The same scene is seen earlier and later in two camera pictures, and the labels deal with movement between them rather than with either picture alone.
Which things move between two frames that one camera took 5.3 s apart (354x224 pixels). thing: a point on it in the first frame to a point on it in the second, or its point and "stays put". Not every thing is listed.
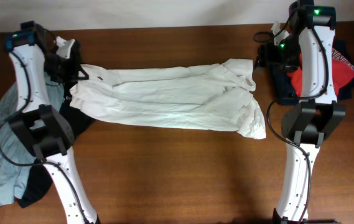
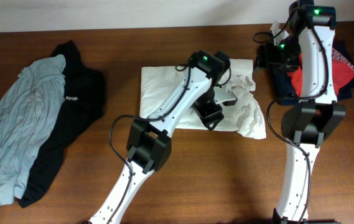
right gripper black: [264, 55] stays put
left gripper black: [77, 68] to [210, 114]
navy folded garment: [284, 84] stays put
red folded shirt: [343, 71] stays put
